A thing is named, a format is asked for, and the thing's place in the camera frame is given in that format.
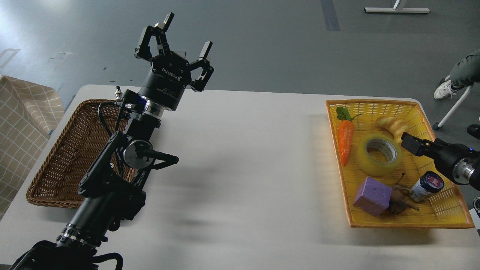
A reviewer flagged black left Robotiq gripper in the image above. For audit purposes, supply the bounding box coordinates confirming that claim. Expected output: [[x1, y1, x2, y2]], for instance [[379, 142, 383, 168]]
[[134, 12, 215, 112]]

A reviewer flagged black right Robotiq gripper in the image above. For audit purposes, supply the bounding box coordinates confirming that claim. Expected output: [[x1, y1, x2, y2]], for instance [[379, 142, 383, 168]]
[[401, 132, 479, 180]]

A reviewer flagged yellow tape roll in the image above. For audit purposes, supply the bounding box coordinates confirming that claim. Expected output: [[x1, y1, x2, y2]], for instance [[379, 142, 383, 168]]
[[354, 133, 403, 177]]

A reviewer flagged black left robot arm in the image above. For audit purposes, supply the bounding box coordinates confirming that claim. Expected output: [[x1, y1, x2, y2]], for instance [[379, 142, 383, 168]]
[[10, 12, 214, 270]]

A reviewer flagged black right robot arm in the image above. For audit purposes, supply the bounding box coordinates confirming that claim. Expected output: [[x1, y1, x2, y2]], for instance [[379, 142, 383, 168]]
[[400, 132, 480, 190]]

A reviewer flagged toy bread twist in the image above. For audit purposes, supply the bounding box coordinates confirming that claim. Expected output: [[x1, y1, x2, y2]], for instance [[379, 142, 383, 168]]
[[375, 116, 408, 145]]

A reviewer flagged small jar dark lid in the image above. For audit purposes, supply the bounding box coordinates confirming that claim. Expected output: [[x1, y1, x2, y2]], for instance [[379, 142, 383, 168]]
[[409, 171, 445, 203]]

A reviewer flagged brown toy snail figure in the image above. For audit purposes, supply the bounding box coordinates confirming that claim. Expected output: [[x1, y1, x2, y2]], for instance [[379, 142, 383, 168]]
[[385, 172, 420, 215]]

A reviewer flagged yellow plastic basket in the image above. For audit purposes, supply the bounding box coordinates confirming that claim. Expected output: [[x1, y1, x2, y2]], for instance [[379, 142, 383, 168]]
[[325, 99, 475, 229]]

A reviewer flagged purple foam block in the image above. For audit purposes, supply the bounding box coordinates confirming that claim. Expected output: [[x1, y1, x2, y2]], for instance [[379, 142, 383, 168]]
[[353, 177, 393, 217]]

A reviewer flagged orange toy carrot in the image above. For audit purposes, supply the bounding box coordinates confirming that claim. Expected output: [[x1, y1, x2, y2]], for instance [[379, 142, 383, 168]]
[[336, 106, 363, 167]]

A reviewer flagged person in grey clothes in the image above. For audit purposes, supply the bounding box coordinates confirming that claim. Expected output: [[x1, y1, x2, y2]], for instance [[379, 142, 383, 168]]
[[433, 50, 480, 100]]

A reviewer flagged brown wicker basket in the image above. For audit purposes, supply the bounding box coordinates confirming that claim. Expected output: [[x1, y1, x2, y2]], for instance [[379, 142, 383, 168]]
[[25, 99, 119, 209]]

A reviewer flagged beige checkered cloth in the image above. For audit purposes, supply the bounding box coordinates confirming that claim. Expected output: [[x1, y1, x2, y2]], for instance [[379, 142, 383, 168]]
[[0, 75, 65, 217]]

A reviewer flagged white metal stand base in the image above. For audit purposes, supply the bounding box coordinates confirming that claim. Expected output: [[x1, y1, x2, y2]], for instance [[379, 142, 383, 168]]
[[364, 0, 431, 14]]

